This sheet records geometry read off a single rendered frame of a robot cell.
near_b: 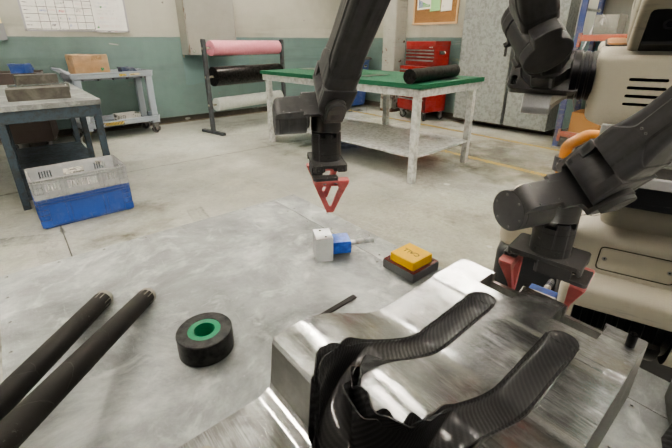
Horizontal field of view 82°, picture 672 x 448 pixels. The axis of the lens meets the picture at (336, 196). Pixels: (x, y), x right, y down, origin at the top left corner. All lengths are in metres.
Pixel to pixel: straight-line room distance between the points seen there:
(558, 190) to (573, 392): 0.24
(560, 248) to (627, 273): 0.30
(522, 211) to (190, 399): 0.50
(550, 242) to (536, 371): 0.19
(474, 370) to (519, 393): 0.05
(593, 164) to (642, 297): 0.40
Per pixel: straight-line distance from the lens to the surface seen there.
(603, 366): 0.57
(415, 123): 3.51
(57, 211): 3.38
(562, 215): 0.63
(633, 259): 0.92
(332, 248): 0.82
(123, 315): 0.69
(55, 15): 6.56
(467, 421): 0.42
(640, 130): 0.54
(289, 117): 0.70
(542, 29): 0.69
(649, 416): 0.67
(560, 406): 0.51
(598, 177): 0.58
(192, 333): 0.64
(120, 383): 0.65
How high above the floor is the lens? 1.23
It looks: 22 degrees down
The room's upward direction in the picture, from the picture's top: straight up
